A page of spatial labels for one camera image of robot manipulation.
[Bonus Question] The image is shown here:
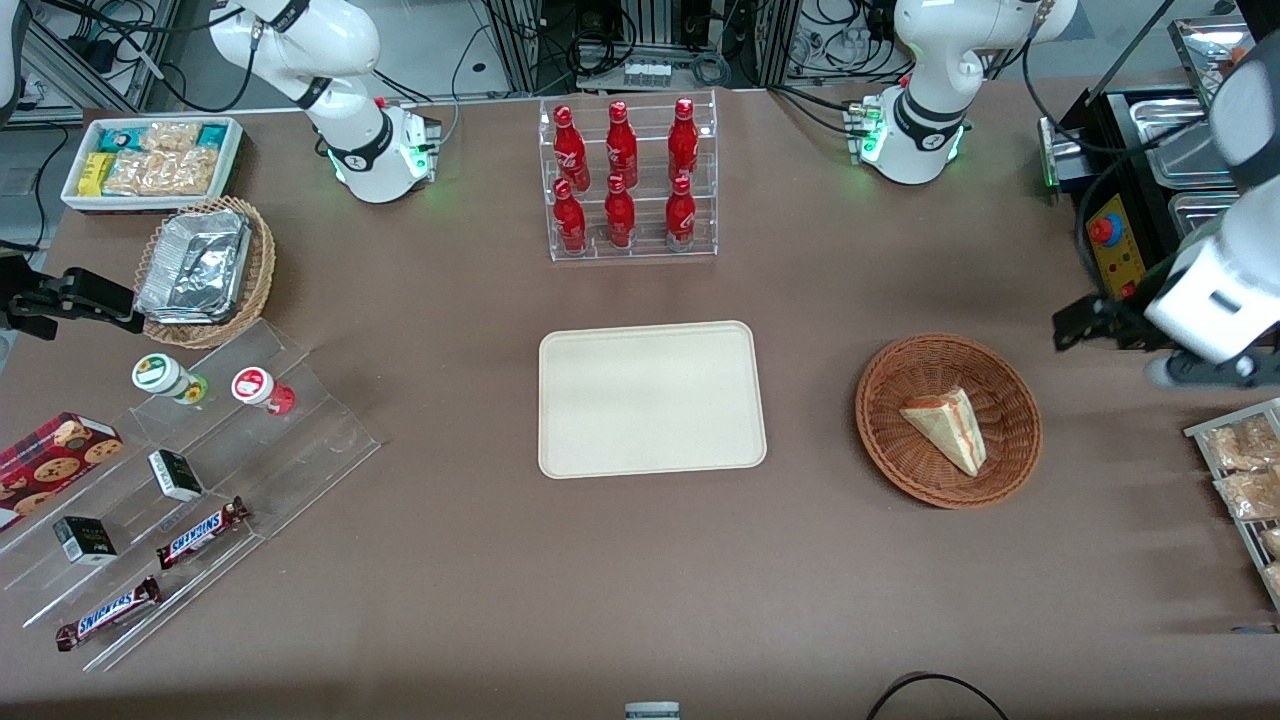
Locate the thin black cable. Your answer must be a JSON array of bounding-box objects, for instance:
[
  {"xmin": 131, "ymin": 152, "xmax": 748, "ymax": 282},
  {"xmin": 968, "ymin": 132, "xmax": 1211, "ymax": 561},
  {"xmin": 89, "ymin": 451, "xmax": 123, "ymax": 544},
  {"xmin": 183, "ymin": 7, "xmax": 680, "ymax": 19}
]
[{"xmin": 15, "ymin": 122, "xmax": 63, "ymax": 253}]

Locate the steel food pan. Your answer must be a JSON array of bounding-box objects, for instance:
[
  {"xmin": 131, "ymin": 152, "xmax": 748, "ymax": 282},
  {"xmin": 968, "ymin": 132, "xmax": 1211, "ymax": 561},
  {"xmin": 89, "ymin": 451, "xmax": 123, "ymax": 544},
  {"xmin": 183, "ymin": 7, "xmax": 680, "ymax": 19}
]
[
  {"xmin": 1128, "ymin": 92, "xmax": 1231, "ymax": 189},
  {"xmin": 1168, "ymin": 190, "xmax": 1246, "ymax": 246}
]

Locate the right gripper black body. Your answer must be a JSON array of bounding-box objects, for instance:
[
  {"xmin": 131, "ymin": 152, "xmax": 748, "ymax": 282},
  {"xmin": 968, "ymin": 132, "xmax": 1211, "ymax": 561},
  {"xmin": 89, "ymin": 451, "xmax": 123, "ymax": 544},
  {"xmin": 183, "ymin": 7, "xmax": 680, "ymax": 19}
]
[{"xmin": 0, "ymin": 252, "xmax": 43, "ymax": 303}]

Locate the small black box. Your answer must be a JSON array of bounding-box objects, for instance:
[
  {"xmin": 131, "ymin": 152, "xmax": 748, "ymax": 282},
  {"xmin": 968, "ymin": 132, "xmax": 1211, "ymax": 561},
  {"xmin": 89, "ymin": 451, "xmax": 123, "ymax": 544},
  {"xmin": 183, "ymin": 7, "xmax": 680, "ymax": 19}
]
[
  {"xmin": 148, "ymin": 449, "xmax": 205, "ymax": 503},
  {"xmin": 52, "ymin": 516, "xmax": 119, "ymax": 567}
]

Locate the clear acrylic stepped stand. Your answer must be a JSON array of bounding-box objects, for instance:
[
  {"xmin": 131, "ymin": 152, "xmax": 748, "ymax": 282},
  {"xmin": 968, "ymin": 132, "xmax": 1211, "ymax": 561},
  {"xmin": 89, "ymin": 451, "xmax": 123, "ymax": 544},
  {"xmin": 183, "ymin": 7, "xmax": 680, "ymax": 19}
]
[{"xmin": 0, "ymin": 318, "xmax": 382, "ymax": 673}]

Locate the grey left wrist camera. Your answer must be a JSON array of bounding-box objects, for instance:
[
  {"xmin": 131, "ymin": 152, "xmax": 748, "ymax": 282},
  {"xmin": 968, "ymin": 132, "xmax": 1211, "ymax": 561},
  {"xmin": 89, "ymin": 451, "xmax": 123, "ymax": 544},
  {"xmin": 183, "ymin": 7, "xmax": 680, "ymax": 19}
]
[{"xmin": 1145, "ymin": 350, "xmax": 1263, "ymax": 391}]

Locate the black cable loop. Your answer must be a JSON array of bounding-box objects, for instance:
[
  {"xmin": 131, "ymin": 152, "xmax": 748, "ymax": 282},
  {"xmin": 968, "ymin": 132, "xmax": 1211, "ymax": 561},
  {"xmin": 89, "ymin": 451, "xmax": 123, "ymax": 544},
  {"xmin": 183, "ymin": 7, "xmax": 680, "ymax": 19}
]
[{"xmin": 865, "ymin": 671, "xmax": 1011, "ymax": 720}]

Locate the white snack container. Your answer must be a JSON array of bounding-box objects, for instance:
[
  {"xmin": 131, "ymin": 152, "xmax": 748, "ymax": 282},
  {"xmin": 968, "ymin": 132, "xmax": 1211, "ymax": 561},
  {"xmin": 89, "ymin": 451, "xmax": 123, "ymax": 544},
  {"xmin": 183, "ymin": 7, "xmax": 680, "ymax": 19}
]
[{"xmin": 60, "ymin": 116, "xmax": 245, "ymax": 215}]

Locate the metal wire rack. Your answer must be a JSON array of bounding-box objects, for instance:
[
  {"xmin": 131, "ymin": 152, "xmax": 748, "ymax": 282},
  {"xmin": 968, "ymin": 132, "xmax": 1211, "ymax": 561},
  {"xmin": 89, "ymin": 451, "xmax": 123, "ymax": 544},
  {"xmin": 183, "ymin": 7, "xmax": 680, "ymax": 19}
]
[{"xmin": 1184, "ymin": 398, "xmax": 1280, "ymax": 611}]

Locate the clear acrylic bottle rack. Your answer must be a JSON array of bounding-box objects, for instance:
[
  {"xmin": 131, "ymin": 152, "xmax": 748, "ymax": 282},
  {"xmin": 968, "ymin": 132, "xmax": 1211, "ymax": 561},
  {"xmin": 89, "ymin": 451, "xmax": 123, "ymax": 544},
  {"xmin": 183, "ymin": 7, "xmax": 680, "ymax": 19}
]
[{"xmin": 538, "ymin": 88, "xmax": 719, "ymax": 263}]

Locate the snickers bar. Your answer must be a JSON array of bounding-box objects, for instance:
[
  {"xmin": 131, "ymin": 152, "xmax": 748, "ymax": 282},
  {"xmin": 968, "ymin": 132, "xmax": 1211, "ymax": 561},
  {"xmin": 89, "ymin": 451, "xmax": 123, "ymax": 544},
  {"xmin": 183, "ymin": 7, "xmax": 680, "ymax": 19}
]
[
  {"xmin": 55, "ymin": 576, "xmax": 162, "ymax": 653},
  {"xmin": 155, "ymin": 497, "xmax": 251, "ymax": 571}
]

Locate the green lid cup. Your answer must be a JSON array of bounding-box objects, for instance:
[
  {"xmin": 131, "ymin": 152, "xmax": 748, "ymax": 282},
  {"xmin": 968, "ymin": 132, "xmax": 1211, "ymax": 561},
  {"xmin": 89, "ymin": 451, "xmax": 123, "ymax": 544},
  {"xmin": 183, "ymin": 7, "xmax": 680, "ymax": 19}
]
[{"xmin": 131, "ymin": 353, "xmax": 209, "ymax": 405}]

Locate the aluminium frame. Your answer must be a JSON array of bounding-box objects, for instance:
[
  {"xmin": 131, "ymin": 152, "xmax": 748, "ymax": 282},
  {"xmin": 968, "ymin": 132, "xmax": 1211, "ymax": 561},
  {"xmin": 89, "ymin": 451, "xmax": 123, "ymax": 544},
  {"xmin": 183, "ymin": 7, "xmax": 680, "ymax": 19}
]
[{"xmin": 20, "ymin": 0, "xmax": 186, "ymax": 113}]

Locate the round brown wicker basket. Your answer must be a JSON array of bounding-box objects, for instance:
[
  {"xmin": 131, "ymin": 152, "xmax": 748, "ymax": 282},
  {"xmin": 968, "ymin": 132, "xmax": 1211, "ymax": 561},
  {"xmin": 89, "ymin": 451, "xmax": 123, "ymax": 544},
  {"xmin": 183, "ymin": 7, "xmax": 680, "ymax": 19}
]
[{"xmin": 855, "ymin": 333, "xmax": 1044, "ymax": 511}]

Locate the stack of foil trays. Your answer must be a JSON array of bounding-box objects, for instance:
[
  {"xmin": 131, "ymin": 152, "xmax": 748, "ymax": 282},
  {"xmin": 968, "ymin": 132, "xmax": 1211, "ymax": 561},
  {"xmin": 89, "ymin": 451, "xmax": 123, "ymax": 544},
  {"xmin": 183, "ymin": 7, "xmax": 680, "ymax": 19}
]
[{"xmin": 136, "ymin": 209, "xmax": 253, "ymax": 326}]

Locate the black food warmer appliance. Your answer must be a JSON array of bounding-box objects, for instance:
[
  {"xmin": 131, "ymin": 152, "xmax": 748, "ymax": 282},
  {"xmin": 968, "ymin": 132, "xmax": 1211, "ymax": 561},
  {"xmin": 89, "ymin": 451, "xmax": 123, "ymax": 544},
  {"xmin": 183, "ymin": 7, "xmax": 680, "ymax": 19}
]
[{"xmin": 1038, "ymin": 15, "xmax": 1280, "ymax": 351}]

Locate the red lid cup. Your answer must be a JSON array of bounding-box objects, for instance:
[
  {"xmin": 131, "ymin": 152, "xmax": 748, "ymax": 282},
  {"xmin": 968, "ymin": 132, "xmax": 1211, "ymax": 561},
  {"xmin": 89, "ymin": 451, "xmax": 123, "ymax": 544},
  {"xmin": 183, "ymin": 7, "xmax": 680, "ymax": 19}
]
[{"xmin": 231, "ymin": 367, "xmax": 296, "ymax": 416}]

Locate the red cookie box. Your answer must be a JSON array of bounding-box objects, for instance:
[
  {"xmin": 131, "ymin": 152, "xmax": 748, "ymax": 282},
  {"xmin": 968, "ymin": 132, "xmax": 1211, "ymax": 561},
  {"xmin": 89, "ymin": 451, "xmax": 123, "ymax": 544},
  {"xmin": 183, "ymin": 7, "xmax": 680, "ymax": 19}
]
[{"xmin": 0, "ymin": 412, "xmax": 125, "ymax": 533}]

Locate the oval wicker basket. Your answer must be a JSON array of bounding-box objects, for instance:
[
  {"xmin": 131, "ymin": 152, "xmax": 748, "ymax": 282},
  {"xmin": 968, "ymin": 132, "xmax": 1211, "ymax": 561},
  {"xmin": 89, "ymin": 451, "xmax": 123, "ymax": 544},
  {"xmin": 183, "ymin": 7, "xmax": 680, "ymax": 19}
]
[{"xmin": 133, "ymin": 196, "xmax": 277, "ymax": 350}]

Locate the clear bag of crackers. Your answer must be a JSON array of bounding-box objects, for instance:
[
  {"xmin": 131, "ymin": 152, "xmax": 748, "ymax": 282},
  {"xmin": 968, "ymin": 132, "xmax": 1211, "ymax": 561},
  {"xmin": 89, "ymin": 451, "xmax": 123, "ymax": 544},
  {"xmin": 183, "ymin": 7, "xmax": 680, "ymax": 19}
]
[
  {"xmin": 103, "ymin": 148, "xmax": 221, "ymax": 197},
  {"xmin": 140, "ymin": 121, "xmax": 204, "ymax": 154}
]

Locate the triangular sandwich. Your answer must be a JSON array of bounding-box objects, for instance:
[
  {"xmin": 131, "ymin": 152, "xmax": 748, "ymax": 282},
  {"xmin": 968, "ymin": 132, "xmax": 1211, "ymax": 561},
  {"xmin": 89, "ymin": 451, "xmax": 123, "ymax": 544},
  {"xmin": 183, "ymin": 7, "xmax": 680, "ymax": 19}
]
[{"xmin": 899, "ymin": 386, "xmax": 989, "ymax": 478}]

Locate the red cola bottle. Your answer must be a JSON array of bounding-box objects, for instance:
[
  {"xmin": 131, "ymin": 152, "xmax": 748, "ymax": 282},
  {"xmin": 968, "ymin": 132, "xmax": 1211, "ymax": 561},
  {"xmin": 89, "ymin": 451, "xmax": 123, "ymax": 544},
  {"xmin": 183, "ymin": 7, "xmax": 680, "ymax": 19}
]
[
  {"xmin": 552, "ymin": 104, "xmax": 591, "ymax": 193},
  {"xmin": 667, "ymin": 97, "xmax": 700, "ymax": 184},
  {"xmin": 552, "ymin": 178, "xmax": 588, "ymax": 255},
  {"xmin": 604, "ymin": 174, "xmax": 637, "ymax": 249},
  {"xmin": 665, "ymin": 175, "xmax": 698, "ymax": 253},
  {"xmin": 605, "ymin": 100, "xmax": 639, "ymax": 189}
]

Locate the cream plastic tray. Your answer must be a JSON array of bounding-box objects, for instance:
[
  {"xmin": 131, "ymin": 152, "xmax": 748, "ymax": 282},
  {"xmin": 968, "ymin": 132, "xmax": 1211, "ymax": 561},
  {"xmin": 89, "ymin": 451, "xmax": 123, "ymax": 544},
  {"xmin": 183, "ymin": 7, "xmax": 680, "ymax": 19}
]
[{"xmin": 538, "ymin": 320, "xmax": 768, "ymax": 480}]

